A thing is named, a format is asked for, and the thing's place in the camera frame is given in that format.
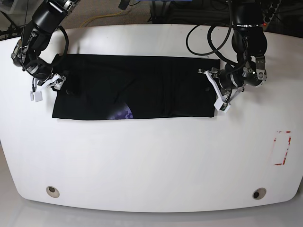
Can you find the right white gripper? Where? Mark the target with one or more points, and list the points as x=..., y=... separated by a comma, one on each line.
x=55, y=81

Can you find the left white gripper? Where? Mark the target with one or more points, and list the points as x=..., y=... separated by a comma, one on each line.
x=224, y=97

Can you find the black printed T-shirt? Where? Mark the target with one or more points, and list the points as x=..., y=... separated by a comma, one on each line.
x=108, y=87

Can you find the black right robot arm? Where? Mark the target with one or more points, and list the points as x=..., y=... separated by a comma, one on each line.
x=36, y=37

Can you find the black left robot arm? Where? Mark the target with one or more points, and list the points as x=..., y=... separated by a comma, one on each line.
x=250, y=45

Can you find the power strip with red light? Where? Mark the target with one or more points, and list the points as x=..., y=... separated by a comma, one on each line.
x=269, y=8

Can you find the red tape rectangle marking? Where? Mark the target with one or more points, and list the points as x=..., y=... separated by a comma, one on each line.
x=281, y=146

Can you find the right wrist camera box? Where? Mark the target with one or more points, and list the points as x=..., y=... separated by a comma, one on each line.
x=36, y=96

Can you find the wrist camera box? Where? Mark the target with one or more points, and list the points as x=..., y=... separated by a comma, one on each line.
x=36, y=96
x=220, y=105

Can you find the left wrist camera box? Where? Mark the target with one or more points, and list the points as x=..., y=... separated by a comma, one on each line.
x=220, y=105

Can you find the left table cable grommet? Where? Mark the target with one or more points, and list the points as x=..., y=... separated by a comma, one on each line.
x=52, y=191

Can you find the table cable grommet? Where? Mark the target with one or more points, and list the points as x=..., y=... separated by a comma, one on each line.
x=259, y=193
x=52, y=191

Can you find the right table cable grommet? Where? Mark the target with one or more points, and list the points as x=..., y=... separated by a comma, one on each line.
x=259, y=193

